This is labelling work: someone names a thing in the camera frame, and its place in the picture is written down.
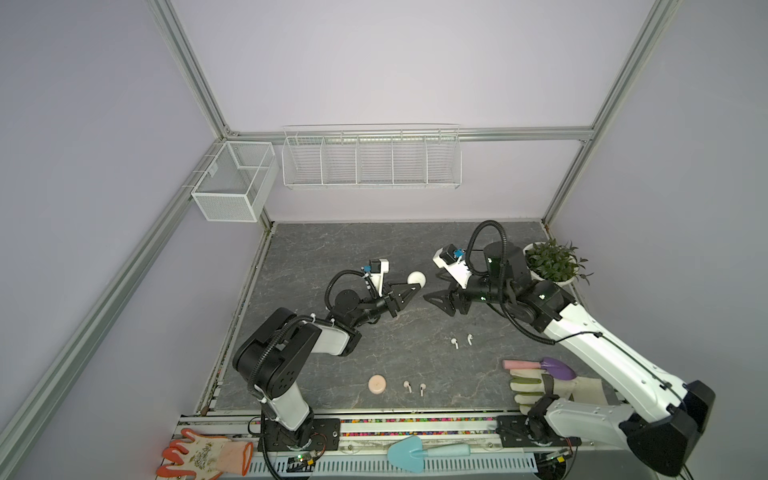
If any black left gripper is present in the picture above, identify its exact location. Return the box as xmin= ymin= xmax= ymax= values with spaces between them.
xmin=351 ymin=282 xmax=420 ymax=329

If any white earbud charging case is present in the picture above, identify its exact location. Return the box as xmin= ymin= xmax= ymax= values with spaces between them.
xmin=407 ymin=271 xmax=427 ymax=288

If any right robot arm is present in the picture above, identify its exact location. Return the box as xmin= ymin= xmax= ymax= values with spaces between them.
xmin=424 ymin=220 xmax=716 ymax=477

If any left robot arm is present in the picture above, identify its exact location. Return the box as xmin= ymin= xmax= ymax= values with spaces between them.
xmin=231 ymin=268 xmax=426 ymax=448

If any pink earbud charging case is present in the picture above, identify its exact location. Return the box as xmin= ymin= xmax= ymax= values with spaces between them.
xmin=367 ymin=374 xmax=387 ymax=395

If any potted green plant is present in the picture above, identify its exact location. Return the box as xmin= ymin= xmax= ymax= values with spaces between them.
xmin=523 ymin=239 xmax=592 ymax=286

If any purple pink garden trowel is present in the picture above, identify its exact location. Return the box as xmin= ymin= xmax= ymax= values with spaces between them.
xmin=502 ymin=357 xmax=577 ymax=381

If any teal garden trowel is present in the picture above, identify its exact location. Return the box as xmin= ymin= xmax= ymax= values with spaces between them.
xmin=387 ymin=435 xmax=471 ymax=474

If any white mesh box basket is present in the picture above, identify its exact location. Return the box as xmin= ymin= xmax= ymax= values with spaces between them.
xmin=192 ymin=141 xmax=279 ymax=223

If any green circuit board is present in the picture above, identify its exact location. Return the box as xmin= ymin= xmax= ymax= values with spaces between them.
xmin=285 ymin=455 xmax=317 ymax=474

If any red white work glove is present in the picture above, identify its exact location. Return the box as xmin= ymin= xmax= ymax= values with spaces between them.
xmin=156 ymin=428 xmax=254 ymax=479

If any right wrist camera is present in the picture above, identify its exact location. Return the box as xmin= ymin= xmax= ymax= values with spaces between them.
xmin=432 ymin=244 xmax=472 ymax=289

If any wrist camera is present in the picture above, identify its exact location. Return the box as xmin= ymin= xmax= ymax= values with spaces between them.
xmin=363 ymin=259 xmax=390 ymax=297
xmin=432 ymin=244 xmax=472 ymax=289

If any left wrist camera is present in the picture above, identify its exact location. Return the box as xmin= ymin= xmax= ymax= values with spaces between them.
xmin=363 ymin=259 xmax=390 ymax=297

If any white wire shelf basket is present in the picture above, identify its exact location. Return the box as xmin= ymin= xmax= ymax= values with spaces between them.
xmin=281 ymin=124 xmax=463 ymax=189

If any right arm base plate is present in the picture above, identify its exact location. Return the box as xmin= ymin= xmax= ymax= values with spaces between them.
xmin=495 ymin=414 xmax=582 ymax=448

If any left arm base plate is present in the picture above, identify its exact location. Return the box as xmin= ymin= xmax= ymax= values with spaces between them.
xmin=257 ymin=418 xmax=341 ymax=453

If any white slotted cable duct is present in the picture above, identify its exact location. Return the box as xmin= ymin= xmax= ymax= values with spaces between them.
xmin=248 ymin=452 xmax=539 ymax=478

